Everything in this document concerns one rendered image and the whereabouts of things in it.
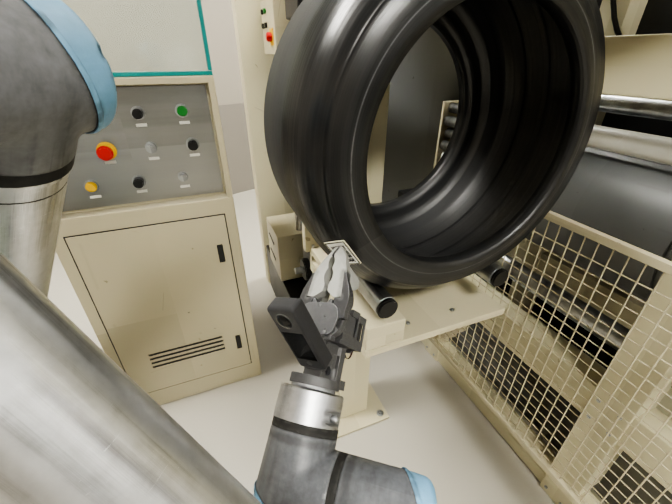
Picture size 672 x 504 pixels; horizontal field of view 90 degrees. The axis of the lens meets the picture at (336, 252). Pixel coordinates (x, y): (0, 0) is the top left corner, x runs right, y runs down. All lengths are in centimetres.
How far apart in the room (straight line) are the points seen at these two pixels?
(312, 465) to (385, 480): 9
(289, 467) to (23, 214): 38
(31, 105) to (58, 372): 19
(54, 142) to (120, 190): 91
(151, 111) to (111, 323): 75
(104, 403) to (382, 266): 45
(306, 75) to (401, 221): 53
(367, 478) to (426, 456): 108
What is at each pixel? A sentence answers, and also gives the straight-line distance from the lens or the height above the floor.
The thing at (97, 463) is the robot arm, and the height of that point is 113.
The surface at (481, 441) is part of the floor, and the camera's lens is 164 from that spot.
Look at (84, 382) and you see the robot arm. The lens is 25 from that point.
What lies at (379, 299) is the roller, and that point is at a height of 92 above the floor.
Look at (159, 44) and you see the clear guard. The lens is 118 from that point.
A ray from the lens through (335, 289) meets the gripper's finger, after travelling 50.
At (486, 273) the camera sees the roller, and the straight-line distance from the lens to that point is 82.
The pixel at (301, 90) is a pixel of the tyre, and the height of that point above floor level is 128.
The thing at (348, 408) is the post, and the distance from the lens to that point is 154.
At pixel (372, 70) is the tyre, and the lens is 48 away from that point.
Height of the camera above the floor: 132
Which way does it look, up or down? 30 degrees down
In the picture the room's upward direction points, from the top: straight up
